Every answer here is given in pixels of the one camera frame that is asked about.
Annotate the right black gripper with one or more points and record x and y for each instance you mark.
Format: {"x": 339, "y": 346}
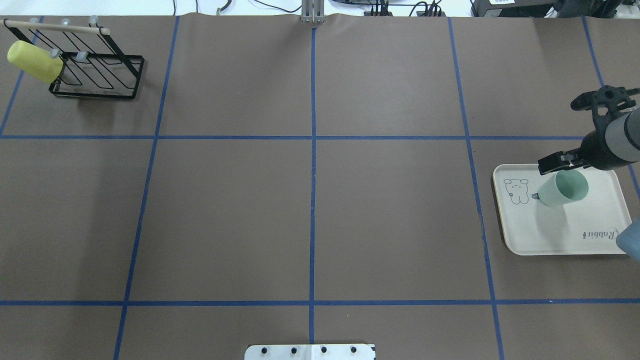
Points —
{"x": 598, "y": 148}

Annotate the light green cup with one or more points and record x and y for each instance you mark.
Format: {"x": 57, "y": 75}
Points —
{"x": 564, "y": 187}

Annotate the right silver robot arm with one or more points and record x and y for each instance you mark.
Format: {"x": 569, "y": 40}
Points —
{"x": 613, "y": 144}

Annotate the cream rabbit tray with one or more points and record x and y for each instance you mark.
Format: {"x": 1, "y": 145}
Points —
{"x": 589, "y": 226}

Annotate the yellow cup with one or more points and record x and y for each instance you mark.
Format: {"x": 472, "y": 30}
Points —
{"x": 35, "y": 61}

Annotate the black box with label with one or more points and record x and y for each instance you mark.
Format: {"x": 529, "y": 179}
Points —
{"x": 511, "y": 8}

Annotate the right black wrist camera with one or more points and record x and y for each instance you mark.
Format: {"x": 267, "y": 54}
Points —
{"x": 606, "y": 104}

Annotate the aluminium frame post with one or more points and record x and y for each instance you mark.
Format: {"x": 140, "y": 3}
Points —
{"x": 313, "y": 11}

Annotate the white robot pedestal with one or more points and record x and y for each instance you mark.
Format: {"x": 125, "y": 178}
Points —
{"x": 327, "y": 351}

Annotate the black wire cup rack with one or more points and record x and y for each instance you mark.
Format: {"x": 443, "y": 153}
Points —
{"x": 94, "y": 64}

